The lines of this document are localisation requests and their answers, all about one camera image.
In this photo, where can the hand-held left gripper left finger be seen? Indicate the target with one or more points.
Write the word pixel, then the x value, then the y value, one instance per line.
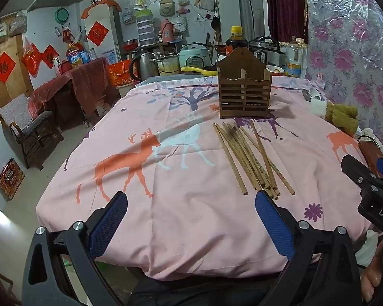
pixel 110 223

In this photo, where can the beige hanging pouch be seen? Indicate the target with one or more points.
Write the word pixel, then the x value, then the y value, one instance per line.
pixel 167 6

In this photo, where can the white ceramic spoon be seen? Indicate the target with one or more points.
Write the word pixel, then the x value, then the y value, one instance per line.
pixel 316 95

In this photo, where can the grey curtain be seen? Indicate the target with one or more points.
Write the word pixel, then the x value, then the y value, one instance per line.
pixel 249 6

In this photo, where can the red diamond fridge poster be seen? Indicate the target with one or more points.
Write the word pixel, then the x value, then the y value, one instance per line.
pixel 97 33

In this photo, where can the maroon curtain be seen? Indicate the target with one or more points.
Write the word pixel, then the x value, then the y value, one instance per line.
pixel 284 6

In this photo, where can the red steel basin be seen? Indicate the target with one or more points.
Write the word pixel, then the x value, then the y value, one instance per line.
pixel 131 44

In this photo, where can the red covered side table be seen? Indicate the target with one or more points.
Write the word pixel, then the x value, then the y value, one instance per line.
pixel 83 83

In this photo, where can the dark soy sauce bottle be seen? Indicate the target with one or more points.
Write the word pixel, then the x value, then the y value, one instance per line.
pixel 236 41

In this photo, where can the yellow frying pan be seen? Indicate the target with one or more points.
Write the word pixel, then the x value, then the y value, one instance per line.
pixel 191 69

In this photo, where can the red diamond door poster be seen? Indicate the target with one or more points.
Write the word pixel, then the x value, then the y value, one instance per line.
pixel 3 68

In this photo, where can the pink printed tablecloth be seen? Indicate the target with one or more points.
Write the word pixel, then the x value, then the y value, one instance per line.
pixel 178 197

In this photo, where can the light green rice cooker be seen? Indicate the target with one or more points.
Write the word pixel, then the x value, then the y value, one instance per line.
pixel 193 57

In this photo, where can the clear cooking oil bottle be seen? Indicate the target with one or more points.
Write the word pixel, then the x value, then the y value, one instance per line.
pixel 295 60

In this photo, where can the orange cloth cover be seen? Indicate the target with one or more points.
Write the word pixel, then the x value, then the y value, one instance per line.
pixel 108 3

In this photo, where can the floral plastic sheet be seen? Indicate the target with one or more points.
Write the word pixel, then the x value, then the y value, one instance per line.
pixel 354 54

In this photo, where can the metal spoon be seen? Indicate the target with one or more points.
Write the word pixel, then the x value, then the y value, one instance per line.
pixel 306 94

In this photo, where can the steel electric kettle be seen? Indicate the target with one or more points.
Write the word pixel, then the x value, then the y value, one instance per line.
pixel 145 67

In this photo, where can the stacked container green lid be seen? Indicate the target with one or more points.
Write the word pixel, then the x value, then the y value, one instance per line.
pixel 146 28

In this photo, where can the orange gift box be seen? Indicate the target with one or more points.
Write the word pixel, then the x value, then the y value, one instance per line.
pixel 119 75

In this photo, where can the green round plate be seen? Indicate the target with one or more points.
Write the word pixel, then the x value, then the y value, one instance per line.
pixel 61 15

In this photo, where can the grey table cover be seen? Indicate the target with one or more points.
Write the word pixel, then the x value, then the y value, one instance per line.
pixel 166 79

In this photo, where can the wooden armchair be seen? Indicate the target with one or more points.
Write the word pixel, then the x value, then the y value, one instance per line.
pixel 35 124

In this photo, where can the pale yellow cooking pot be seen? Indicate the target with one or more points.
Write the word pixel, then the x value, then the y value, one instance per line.
pixel 167 67

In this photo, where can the yellow oil bottle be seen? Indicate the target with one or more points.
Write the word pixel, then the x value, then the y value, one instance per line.
pixel 74 55

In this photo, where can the red diamond wall poster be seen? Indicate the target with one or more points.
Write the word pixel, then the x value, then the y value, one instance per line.
pixel 49 56

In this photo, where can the black pressure cooker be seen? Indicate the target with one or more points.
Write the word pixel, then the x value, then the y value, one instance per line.
pixel 268 51

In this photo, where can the wooden utensil holder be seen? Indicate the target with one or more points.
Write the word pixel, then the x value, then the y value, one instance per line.
pixel 242 95

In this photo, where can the pink thermos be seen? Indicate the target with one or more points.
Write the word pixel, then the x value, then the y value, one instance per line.
pixel 167 30

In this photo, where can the pile of wooden chopsticks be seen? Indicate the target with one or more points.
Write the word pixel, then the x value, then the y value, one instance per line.
pixel 242 156

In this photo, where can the red box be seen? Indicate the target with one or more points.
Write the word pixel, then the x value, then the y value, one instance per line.
pixel 10 180

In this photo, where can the yellow-green cloth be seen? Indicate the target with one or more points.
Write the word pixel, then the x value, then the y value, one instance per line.
pixel 341 114

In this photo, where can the person's right hand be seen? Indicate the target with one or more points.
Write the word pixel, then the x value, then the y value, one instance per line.
pixel 375 277

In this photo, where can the wooden door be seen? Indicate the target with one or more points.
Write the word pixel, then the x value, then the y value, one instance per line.
pixel 19 57

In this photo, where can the cardboard box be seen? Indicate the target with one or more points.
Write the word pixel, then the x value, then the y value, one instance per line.
pixel 102 107

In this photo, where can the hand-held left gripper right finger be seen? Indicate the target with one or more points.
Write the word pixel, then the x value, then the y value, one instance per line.
pixel 274 226

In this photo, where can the red plastic bags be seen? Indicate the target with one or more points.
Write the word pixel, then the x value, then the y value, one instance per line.
pixel 30 59

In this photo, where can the white refrigerator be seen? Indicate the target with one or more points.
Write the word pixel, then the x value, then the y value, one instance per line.
pixel 110 22

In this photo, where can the white red bowl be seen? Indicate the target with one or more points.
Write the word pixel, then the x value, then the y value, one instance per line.
pixel 275 69

